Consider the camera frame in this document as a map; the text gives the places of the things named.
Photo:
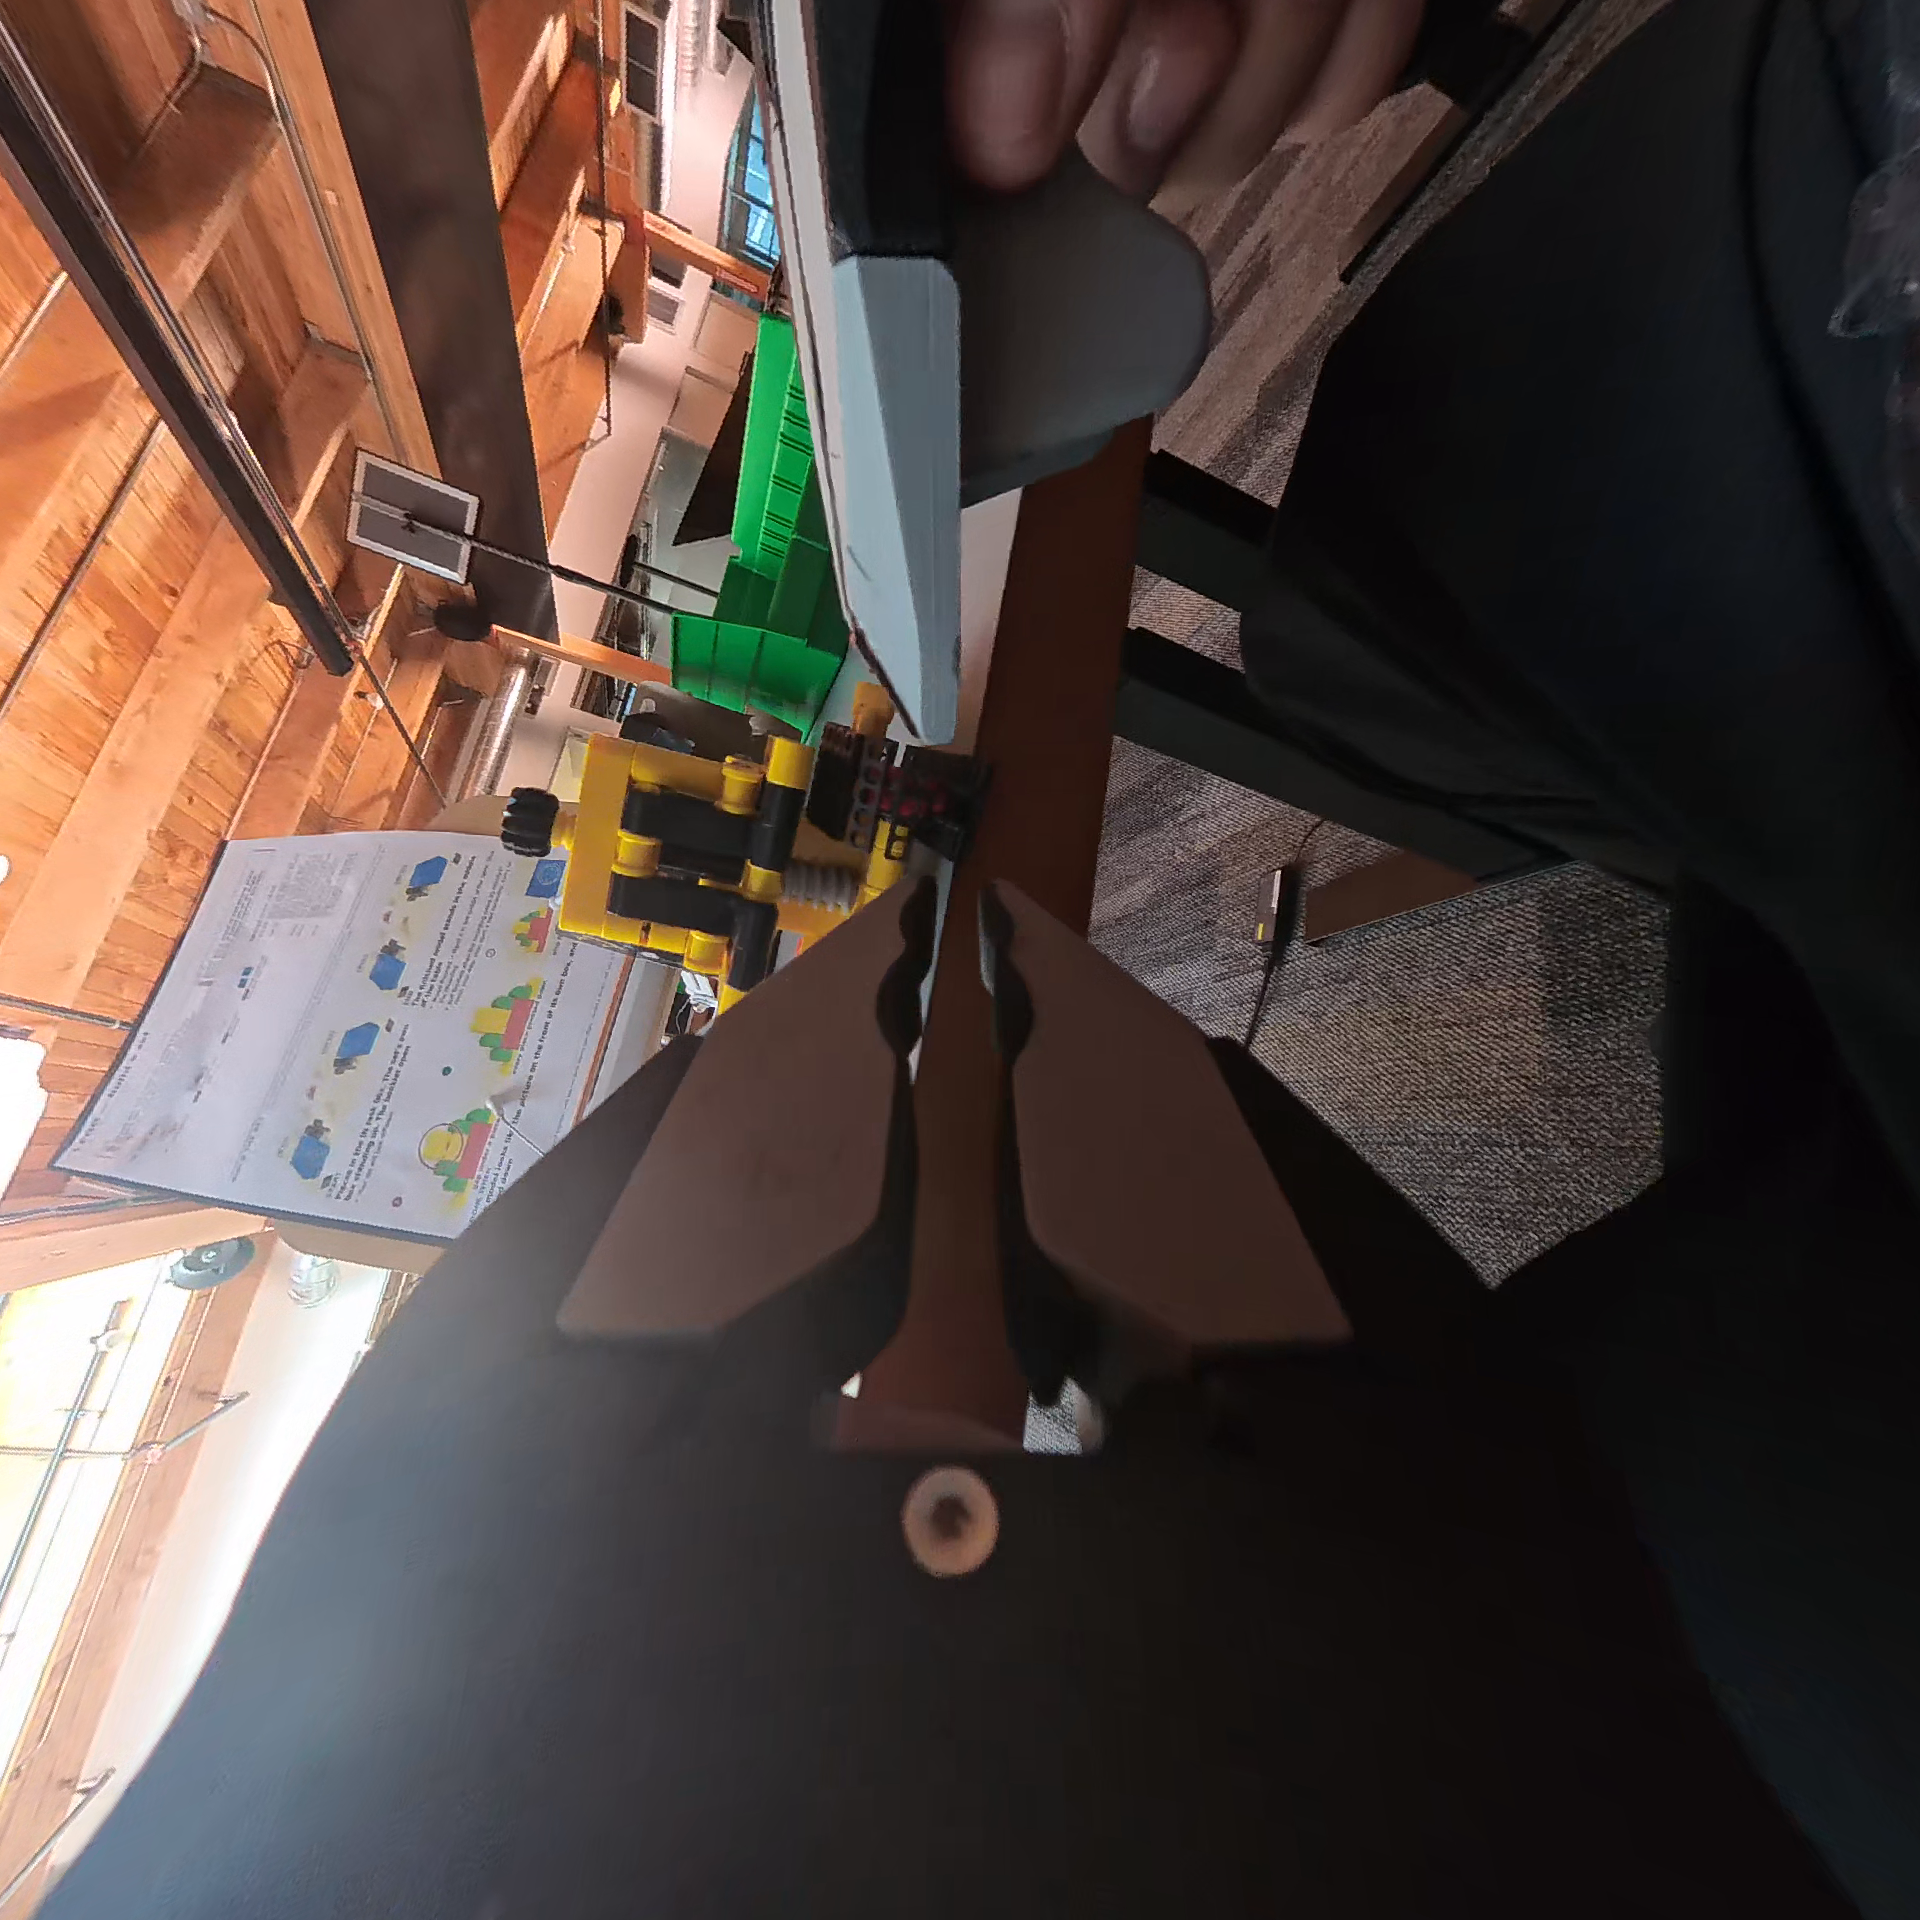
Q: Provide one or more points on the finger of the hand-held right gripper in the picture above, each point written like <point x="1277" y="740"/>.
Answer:
<point x="901" y="452"/>
<point x="1065" y="330"/>

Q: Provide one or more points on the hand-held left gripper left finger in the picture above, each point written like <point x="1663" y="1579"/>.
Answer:
<point x="751" y="1184"/>

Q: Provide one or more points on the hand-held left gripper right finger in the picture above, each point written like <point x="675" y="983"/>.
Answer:
<point x="1155" y="1184"/>

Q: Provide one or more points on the yellow black lego excavator model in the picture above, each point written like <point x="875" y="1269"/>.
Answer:
<point x="662" y="811"/>

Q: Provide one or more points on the person's right hand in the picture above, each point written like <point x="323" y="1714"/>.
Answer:
<point x="1170" y="76"/>

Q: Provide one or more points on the green plastic bin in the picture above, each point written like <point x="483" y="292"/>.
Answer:
<point x="781" y="466"/>
<point x="751" y="662"/>

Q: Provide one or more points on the brown wooden table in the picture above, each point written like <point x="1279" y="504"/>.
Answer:
<point x="1049" y="675"/>

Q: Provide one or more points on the printed instruction sheet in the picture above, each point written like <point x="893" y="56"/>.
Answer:
<point x="301" y="1050"/>

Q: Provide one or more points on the black round ceiling fixture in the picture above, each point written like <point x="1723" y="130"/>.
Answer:
<point x="459" y="621"/>

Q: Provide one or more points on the white ceiling light panel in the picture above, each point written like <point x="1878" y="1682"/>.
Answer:
<point x="408" y="518"/>

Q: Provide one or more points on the person's black clothing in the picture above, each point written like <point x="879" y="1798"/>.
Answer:
<point x="1575" y="525"/>

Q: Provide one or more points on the black metal table frame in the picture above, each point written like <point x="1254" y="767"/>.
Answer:
<point x="1200" y="504"/>

